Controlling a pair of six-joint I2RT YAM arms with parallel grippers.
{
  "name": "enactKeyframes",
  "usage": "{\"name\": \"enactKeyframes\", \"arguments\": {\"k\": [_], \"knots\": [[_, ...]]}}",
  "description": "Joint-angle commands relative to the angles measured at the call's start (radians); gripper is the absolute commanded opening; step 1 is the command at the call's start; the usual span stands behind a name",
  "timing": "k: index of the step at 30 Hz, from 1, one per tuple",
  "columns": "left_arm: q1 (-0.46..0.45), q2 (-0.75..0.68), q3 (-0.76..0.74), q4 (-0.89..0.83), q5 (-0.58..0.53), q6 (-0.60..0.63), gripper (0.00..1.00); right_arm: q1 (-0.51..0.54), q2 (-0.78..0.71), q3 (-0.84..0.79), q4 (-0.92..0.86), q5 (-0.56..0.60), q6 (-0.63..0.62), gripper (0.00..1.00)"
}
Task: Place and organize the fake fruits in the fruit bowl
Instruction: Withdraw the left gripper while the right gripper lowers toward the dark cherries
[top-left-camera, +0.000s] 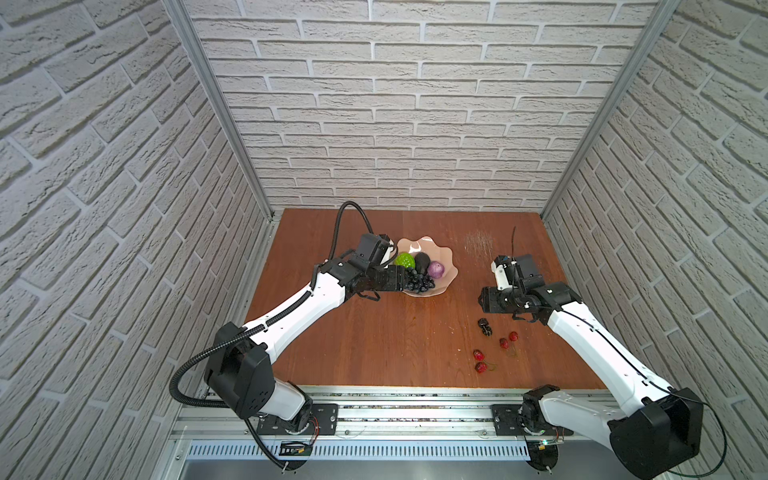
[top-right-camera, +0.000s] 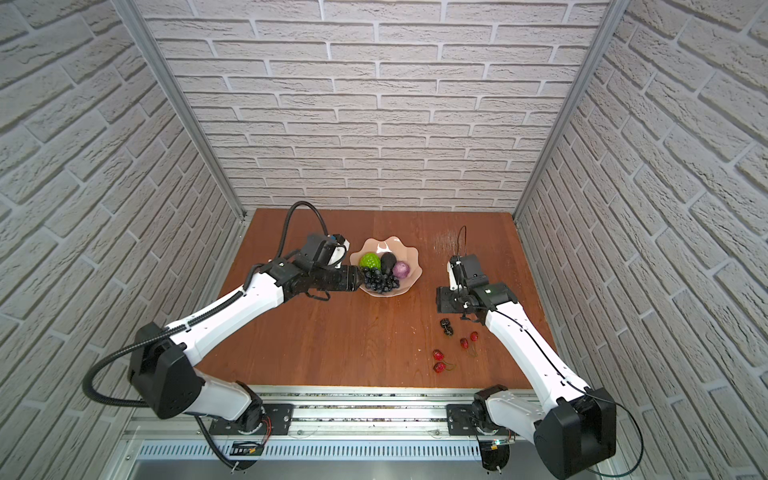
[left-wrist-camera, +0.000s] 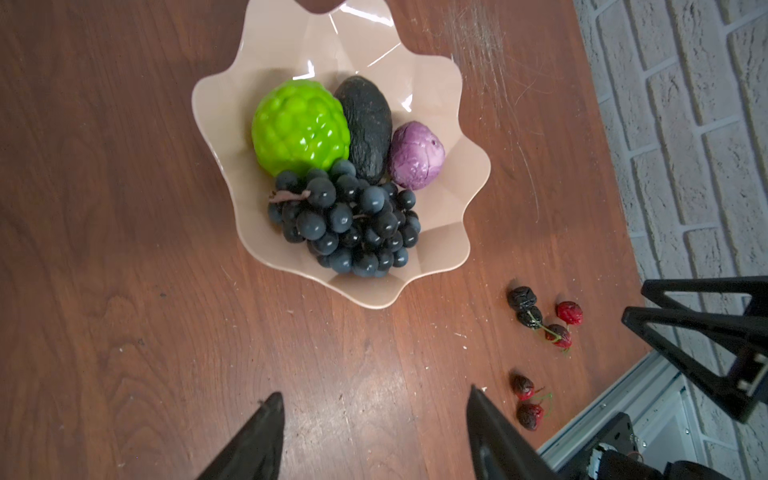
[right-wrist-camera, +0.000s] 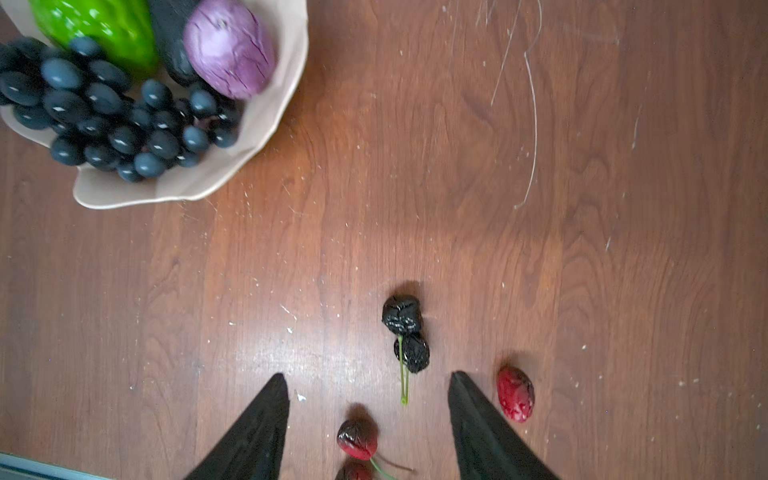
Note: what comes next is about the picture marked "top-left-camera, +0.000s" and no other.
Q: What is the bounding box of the green bumpy fake fruit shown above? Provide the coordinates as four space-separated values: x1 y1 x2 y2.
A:
394 252 416 270

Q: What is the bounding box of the dark grape bunch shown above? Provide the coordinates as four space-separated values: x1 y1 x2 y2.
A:
404 268 435 295

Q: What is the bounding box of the dark fake avocado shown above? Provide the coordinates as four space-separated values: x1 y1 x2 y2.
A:
414 252 432 275

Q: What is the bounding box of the purple fake onion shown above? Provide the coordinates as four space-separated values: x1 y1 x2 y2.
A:
427 261 446 279

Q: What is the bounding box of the small dark berry cluster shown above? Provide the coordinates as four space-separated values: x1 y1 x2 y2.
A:
477 318 493 337

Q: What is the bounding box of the pink wavy fruit bowl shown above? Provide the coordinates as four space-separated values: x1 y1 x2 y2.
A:
390 236 459 298

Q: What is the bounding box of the red cherry pair front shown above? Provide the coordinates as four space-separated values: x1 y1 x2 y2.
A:
472 349 497 374

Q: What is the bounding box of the red cherry pair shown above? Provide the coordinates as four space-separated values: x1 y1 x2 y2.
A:
498 331 519 350
472 349 497 374

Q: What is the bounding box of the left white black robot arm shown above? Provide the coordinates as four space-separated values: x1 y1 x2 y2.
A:
205 260 406 431

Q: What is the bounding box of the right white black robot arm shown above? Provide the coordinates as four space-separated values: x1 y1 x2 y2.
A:
478 282 704 479

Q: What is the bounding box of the red cherry pair right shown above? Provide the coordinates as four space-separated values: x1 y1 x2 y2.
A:
498 331 519 350

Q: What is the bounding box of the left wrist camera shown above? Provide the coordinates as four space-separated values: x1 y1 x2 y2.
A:
349 233 393 271

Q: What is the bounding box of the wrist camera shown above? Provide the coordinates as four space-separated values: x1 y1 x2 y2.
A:
349 233 393 271
491 254 545 293

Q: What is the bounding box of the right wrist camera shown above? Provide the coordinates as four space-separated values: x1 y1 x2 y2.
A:
491 254 545 293

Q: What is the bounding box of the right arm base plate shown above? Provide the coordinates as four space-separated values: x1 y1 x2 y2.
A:
490 404 574 437

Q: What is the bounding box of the aluminium rail frame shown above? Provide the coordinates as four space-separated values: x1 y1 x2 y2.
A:
170 385 658 442

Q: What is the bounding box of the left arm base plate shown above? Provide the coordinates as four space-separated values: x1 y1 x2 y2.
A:
257 403 339 436

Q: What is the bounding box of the right thin black cable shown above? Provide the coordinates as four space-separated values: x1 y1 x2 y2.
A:
659 383 728 479

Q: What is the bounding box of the left black corrugated cable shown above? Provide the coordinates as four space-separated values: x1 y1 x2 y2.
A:
168 200 376 472

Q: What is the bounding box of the right corner metal post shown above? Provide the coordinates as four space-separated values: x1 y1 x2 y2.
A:
540 0 681 221

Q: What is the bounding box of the corner metal post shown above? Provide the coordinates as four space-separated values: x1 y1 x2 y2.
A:
540 0 681 221
164 0 275 221

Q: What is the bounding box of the left corner metal post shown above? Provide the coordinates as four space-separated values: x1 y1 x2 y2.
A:
164 0 275 221

